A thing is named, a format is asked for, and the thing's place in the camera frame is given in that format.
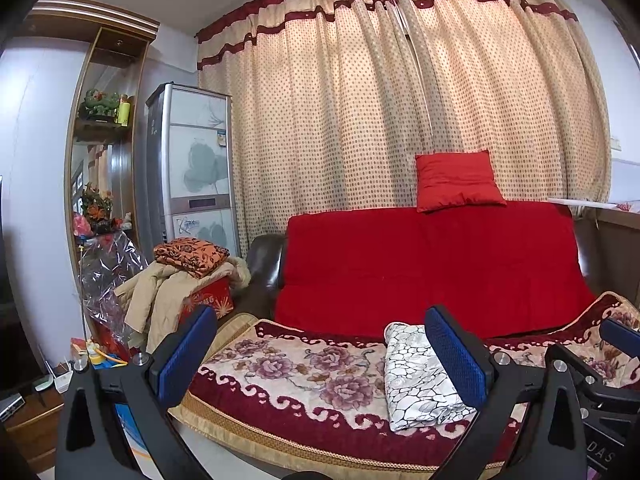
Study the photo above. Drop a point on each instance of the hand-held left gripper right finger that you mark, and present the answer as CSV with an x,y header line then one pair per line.
x,y
457,355

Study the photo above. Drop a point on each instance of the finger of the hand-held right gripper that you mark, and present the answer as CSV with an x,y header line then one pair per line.
x,y
600,377
622,337

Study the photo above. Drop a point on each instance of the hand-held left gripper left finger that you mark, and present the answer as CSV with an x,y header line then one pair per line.
x,y
185,355

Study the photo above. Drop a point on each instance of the white cracked-pattern coat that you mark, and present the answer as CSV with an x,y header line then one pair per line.
x,y
415,385

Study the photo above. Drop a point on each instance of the red box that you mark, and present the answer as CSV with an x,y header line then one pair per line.
x,y
210,302

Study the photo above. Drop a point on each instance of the beige padded jacket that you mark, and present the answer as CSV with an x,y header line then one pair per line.
x,y
160,300

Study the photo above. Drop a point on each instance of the blue container with yellow lid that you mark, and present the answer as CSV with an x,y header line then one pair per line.
x,y
100,355

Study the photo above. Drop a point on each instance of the red sofa cover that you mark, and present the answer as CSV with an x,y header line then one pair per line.
x,y
425,270

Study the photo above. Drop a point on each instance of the orange black patterned cloth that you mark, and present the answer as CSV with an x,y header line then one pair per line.
x,y
190,257

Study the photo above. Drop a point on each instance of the clear plastic wrap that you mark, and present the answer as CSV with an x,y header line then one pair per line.
x,y
107,280

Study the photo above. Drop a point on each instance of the floral red beige blanket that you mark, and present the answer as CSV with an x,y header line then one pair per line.
x,y
300,375

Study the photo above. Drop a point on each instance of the dark leather sofa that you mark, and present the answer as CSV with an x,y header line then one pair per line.
x,y
262,265

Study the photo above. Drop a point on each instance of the white router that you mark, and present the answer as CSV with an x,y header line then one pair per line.
x,y
59,377

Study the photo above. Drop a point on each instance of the white ledge panel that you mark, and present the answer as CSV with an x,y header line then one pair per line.
x,y
590,204

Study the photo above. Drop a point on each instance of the pink ornament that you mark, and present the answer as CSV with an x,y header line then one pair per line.
x,y
82,225

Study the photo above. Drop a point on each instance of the wooden media stand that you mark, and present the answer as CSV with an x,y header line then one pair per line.
x,y
32,435

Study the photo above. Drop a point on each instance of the artificial flower arrangement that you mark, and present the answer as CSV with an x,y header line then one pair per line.
x,y
97,205

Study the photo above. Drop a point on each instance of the red cushion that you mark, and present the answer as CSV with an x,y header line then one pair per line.
x,y
455,180

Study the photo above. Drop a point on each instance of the silver set-top box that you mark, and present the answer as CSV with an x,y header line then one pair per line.
x,y
11,406

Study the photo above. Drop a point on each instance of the wooden display cabinet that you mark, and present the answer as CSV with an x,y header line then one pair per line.
x,y
120,175

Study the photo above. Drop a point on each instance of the standing air conditioner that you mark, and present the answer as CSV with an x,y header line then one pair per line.
x,y
195,160

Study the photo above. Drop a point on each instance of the yellow bottle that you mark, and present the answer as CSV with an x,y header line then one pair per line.
x,y
124,111

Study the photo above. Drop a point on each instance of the green ornament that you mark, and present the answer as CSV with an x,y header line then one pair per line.
x,y
99,104

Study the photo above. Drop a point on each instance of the beige dotted curtain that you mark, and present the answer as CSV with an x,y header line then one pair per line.
x,y
340,110

